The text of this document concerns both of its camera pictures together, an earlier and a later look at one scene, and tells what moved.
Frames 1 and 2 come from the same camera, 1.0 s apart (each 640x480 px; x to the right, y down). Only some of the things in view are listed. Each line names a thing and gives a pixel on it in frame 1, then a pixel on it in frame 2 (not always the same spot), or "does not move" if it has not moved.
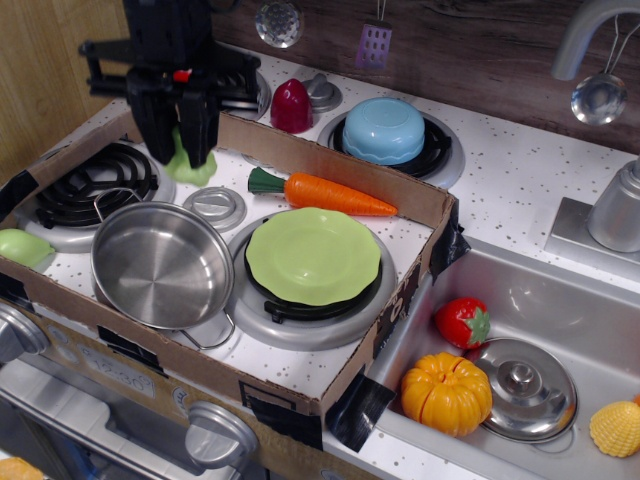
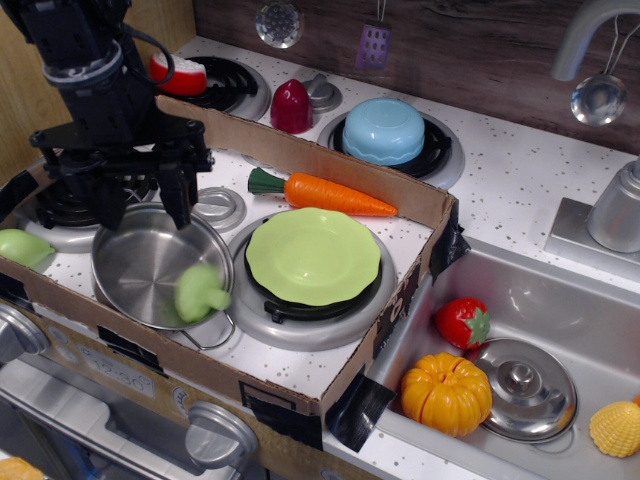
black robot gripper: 174,36 -> 117,129
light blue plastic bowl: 384,129 does not move
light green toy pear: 20,248 does not move
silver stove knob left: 19,334 does not move
